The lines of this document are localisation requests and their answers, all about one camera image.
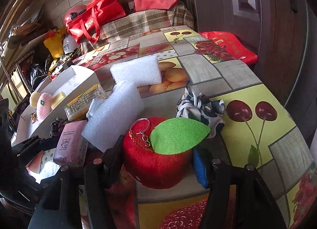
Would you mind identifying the flat red bag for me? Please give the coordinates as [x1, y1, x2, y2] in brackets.
[199, 31, 258, 66]

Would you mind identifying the white foam sheet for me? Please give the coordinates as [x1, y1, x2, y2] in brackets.
[80, 80, 145, 153]

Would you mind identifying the pink plush pad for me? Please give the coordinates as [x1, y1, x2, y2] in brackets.
[36, 93, 52, 121]

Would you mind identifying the grey braided knot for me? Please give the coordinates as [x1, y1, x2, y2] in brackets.
[49, 117, 68, 138]

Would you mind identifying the red plush apple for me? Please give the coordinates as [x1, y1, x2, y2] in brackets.
[122, 117, 211, 189]

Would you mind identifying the brown braided knot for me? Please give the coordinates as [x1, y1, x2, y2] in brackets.
[30, 111, 38, 124]

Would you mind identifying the red tote bag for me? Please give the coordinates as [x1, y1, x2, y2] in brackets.
[67, 0, 126, 44]

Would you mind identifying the dark wooden door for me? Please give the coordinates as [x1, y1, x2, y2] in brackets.
[182, 0, 316, 145]

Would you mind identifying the yellow plastic bag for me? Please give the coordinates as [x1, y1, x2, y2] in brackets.
[44, 26, 67, 59]

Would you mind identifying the black white patterned cloth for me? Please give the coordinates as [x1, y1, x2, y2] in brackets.
[176, 85, 225, 138]

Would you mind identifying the pink tissue pack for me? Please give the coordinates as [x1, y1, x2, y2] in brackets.
[53, 120, 89, 167]

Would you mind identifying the plaid covered bench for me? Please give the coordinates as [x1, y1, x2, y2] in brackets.
[79, 2, 195, 55]

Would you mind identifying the fruit pattern tablecloth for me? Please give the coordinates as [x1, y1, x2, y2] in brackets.
[24, 25, 317, 229]

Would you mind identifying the white cardboard box tray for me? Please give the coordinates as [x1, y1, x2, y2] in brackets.
[16, 65, 99, 144]

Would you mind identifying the white towel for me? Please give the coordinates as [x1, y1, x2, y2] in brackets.
[86, 98, 105, 119]

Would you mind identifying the white foam block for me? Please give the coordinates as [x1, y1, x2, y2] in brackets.
[110, 56, 162, 87]

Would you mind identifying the red helmet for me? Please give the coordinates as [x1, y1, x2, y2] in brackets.
[64, 4, 87, 26]

